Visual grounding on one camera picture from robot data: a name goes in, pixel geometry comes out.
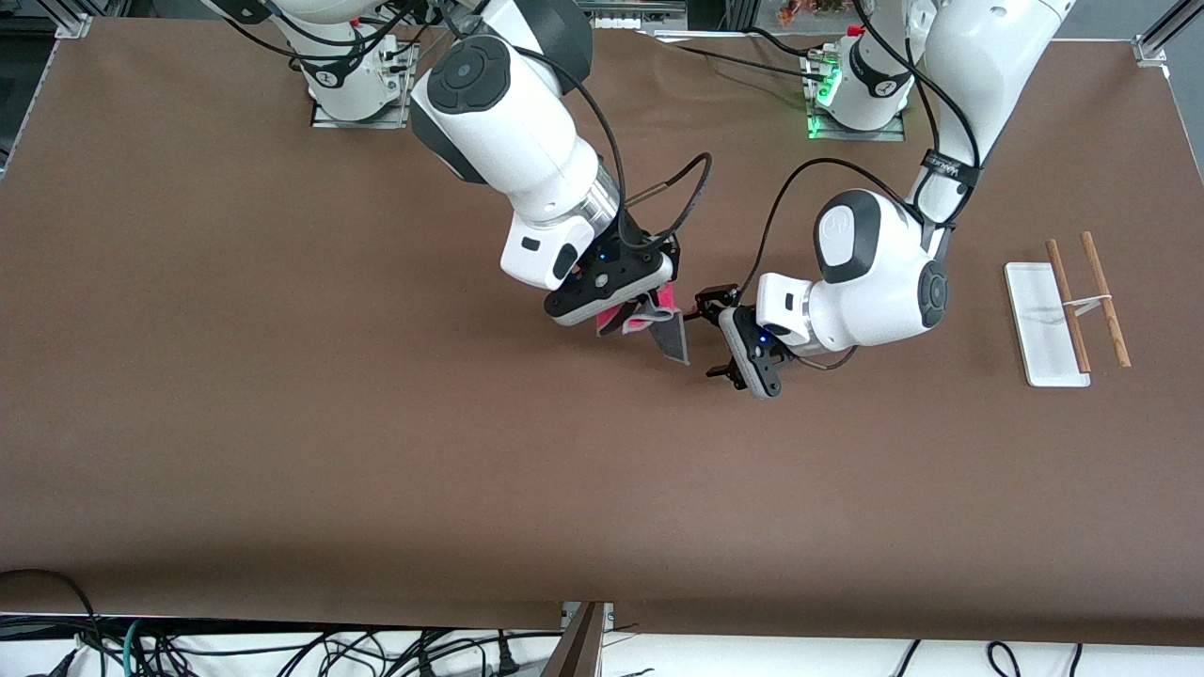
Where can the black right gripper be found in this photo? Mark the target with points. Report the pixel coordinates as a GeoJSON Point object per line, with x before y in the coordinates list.
{"type": "Point", "coordinates": [638, 246]}

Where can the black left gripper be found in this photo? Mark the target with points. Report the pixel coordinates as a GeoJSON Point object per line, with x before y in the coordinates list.
{"type": "Point", "coordinates": [712, 303]}

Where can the pink towel with grey back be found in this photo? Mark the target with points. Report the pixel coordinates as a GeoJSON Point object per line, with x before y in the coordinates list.
{"type": "Point", "coordinates": [670, 343]}

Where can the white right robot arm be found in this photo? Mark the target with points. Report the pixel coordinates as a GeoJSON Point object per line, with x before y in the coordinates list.
{"type": "Point", "coordinates": [499, 122]}

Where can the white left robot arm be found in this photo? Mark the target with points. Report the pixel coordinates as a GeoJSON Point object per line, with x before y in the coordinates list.
{"type": "Point", "coordinates": [875, 301]}

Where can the brown table cover sheet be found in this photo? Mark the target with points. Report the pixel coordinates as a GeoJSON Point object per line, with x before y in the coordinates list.
{"type": "Point", "coordinates": [602, 470]}

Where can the white flat sheet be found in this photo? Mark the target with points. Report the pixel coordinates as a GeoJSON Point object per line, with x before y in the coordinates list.
{"type": "Point", "coordinates": [705, 38]}

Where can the grey power strip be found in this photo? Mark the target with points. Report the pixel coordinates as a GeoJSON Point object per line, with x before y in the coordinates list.
{"type": "Point", "coordinates": [640, 19]}

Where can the orange red clutter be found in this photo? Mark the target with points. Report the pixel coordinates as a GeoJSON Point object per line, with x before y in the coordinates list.
{"type": "Point", "coordinates": [809, 11]}

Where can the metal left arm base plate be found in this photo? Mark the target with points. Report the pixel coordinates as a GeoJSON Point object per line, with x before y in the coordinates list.
{"type": "Point", "coordinates": [889, 135]}

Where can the small metal table bracket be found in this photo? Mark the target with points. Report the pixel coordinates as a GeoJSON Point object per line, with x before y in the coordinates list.
{"type": "Point", "coordinates": [609, 616]}

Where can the white rack base plate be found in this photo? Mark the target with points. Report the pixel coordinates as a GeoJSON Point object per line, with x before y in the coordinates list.
{"type": "Point", "coordinates": [1035, 329]}

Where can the brown wooden post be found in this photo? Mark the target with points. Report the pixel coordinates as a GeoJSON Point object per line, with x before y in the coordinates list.
{"type": "Point", "coordinates": [578, 649]}

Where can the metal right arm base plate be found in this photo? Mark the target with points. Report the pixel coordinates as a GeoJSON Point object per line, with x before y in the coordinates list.
{"type": "Point", "coordinates": [324, 120]}

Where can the aluminium frame corner bracket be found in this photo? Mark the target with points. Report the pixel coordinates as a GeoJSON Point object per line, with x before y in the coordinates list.
{"type": "Point", "coordinates": [75, 26]}
{"type": "Point", "coordinates": [1149, 49]}

